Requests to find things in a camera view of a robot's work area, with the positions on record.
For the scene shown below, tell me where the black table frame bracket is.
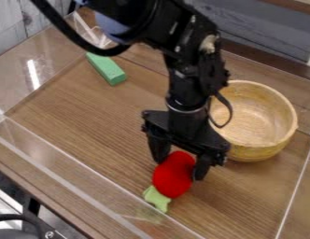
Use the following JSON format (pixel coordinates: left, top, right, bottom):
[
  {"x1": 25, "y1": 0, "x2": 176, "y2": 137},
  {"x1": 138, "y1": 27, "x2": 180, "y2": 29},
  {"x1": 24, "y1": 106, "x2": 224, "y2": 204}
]
[{"x1": 22, "y1": 196, "x2": 68, "y2": 239}]

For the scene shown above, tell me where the green foam block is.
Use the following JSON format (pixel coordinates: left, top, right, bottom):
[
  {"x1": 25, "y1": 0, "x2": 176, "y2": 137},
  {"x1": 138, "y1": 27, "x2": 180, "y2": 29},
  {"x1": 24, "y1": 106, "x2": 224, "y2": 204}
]
[{"x1": 86, "y1": 52, "x2": 126, "y2": 86}]

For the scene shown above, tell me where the wooden bowl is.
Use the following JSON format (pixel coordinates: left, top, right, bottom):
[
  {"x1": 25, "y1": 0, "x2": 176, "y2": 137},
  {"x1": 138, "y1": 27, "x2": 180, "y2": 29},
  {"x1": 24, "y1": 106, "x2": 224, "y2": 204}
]
[{"x1": 210, "y1": 80, "x2": 300, "y2": 162}]

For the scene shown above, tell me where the clear acrylic corner bracket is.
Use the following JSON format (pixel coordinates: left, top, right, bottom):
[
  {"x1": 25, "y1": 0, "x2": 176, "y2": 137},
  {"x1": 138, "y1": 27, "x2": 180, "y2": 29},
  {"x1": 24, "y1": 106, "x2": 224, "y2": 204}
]
[{"x1": 73, "y1": 12, "x2": 112, "y2": 49}]

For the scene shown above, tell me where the red plush strawberry toy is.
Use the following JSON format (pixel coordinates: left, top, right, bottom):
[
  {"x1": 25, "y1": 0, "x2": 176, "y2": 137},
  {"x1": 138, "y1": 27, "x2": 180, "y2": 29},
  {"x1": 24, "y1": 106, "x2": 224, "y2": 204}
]
[{"x1": 144, "y1": 151, "x2": 196, "y2": 213}]

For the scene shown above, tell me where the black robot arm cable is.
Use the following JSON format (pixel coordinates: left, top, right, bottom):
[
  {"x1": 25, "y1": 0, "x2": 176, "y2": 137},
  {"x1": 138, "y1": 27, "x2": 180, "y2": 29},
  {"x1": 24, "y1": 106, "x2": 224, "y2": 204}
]
[{"x1": 30, "y1": 0, "x2": 134, "y2": 58}]

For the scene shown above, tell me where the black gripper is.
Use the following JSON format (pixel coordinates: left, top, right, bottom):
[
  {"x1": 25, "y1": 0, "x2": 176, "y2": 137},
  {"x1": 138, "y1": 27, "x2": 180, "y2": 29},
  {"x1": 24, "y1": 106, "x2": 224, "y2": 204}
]
[{"x1": 142, "y1": 110, "x2": 230, "y2": 181}]

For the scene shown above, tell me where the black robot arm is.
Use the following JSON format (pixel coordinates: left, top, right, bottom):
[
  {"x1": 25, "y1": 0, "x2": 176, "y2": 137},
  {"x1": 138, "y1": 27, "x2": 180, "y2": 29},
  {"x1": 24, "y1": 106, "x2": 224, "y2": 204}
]
[{"x1": 76, "y1": 0, "x2": 233, "y2": 180}]

